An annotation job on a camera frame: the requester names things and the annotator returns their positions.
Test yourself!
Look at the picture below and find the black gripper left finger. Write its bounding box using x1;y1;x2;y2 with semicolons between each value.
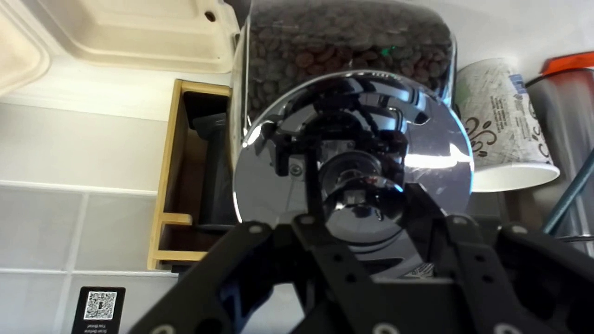
126;184;373;334

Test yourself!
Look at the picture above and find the black QR code sticker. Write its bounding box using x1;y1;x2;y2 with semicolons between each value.
68;284;128;334

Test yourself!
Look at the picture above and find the glass container of coffee beans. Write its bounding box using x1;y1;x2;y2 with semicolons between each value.
228;0;460;136

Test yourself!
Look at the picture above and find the wooden holder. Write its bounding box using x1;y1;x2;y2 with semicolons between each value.
144;78;235;273

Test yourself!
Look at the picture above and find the patterned paper cup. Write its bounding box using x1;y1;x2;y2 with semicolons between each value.
453;56;564;195

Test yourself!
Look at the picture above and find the black rectangular item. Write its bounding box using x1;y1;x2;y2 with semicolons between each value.
182;91;237;232

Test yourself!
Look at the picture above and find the silver round lid with knob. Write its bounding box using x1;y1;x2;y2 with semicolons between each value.
232;69;477;275

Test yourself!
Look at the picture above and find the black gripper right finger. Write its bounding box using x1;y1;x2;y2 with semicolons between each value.
395;184;594;334

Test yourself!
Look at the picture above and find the orange plastic item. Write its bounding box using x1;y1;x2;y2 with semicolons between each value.
538;50;594;80

